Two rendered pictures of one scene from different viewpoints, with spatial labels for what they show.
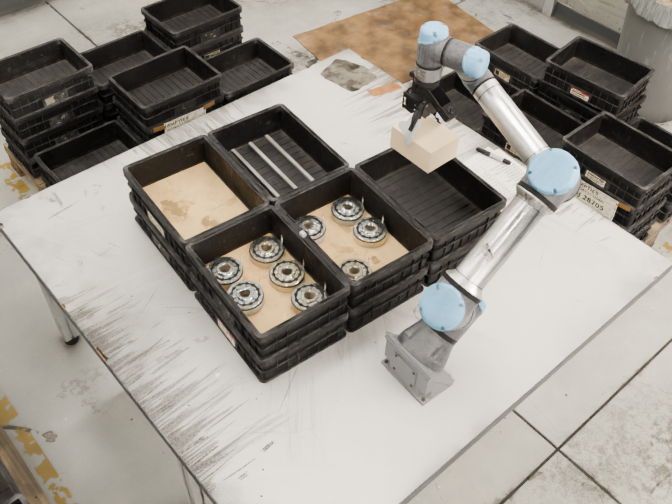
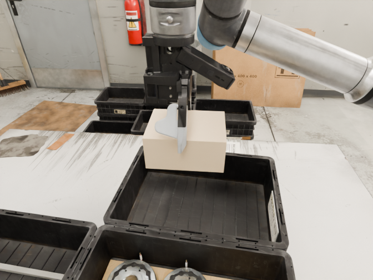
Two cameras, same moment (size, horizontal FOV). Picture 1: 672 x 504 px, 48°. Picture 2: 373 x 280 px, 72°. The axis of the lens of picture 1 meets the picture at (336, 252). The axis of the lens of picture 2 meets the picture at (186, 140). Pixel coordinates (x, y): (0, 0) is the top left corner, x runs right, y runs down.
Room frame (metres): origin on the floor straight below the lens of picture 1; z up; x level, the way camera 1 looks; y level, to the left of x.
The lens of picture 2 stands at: (1.39, 0.06, 1.40)
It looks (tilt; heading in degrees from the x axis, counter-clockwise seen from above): 35 degrees down; 318
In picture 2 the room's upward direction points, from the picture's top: straight up
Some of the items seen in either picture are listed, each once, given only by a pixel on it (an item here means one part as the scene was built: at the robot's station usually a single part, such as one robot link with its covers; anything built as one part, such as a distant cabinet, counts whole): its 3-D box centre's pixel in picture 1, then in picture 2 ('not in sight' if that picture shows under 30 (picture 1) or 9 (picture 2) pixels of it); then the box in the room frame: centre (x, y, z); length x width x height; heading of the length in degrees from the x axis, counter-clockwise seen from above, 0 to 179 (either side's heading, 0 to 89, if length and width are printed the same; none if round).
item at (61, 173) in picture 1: (97, 173); not in sight; (2.42, 1.06, 0.26); 0.40 x 0.30 x 0.23; 133
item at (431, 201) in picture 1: (427, 197); (198, 201); (1.72, -0.28, 0.87); 0.40 x 0.30 x 0.11; 38
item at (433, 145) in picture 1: (424, 141); (186, 138); (1.73, -0.25, 1.08); 0.16 x 0.12 x 0.07; 43
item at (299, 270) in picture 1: (286, 272); not in sight; (1.39, 0.14, 0.86); 0.10 x 0.10 x 0.01
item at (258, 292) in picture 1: (245, 294); not in sight; (1.30, 0.25, 0.86); 0.10 x 0.10 x 0.01
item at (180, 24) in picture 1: (196, 48); not in sight; (3.27, 0.75, 0.37); 0.40 x 0.30 x 0.45; 133
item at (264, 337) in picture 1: (266, 269); not in sight; (1.35, 0.19, 0.92); 0.40 x 0.30 x 0.02; 38
